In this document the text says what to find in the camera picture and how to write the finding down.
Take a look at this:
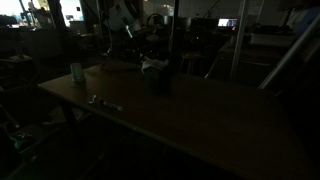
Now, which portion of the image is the slanted grey metal bar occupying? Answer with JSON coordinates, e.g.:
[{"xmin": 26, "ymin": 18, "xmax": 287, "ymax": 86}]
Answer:
[{"xmin": 257, "ymin": 14, "xmax": 320, "ymax": 91}]

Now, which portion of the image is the black and white marker pen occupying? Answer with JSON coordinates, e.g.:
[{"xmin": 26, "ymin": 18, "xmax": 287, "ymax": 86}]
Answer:
[{"xmin": 102, "ymin": 100, "xmax": 125, "ymax": 112}]

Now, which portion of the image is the white plastic cup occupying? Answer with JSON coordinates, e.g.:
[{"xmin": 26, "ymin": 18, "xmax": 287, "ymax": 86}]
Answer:
[{"xmin": 69, "ymin": 62, "xmax": 87, "ymax": 84}]

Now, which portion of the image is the white cloth towel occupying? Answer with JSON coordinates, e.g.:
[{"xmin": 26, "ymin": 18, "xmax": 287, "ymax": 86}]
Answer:
[{"xmin": 141, "ymin": 56, "xmax": 171, "ymax": 73}]

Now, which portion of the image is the dark vertical post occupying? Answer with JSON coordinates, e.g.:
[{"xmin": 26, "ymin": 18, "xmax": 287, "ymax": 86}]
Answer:
[{"xmin": 167, "ymin": 0, "xmax": 181, "ymax": 76}]

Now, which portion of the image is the small black basket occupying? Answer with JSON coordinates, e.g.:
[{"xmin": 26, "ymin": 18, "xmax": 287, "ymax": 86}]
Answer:
[{"xmin": 142, "ymin": 64, "xmax": 172, "ymax": 96}]

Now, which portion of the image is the round wooden stool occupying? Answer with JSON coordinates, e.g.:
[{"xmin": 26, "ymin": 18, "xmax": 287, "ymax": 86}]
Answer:
[{"xmin": 179, "ymin": 52, "xmax": 205, "ymax": 75}]

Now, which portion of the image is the lit computer monitor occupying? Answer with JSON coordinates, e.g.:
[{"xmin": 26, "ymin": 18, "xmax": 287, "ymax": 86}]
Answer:
[{"xmin": 216, "ymin": 17, "xmax": 239, "ymax": 32}]

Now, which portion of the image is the crumpled clear plastic piece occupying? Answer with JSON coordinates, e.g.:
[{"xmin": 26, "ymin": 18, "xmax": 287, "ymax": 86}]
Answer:
[{"xmin": 86, "ymin": 94, "xmax": 103, "ymax": 106}]

